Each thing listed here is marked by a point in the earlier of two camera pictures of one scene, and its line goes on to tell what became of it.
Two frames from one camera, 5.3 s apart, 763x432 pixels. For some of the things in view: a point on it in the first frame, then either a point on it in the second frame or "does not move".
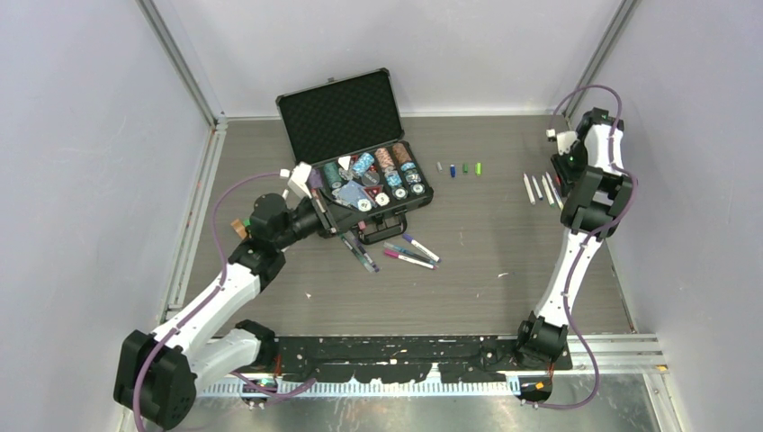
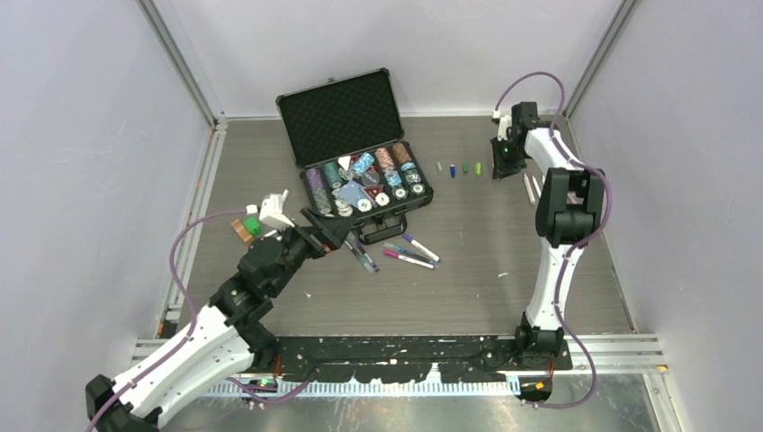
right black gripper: x=566 y=176 to x=502 y=168
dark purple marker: x=364 y=254 does not move
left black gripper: x=333 y=219 to x=325 y=233
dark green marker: x=353 y=247 does not move
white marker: x=529 y=188 does not move
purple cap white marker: x=421 y=247 does not move
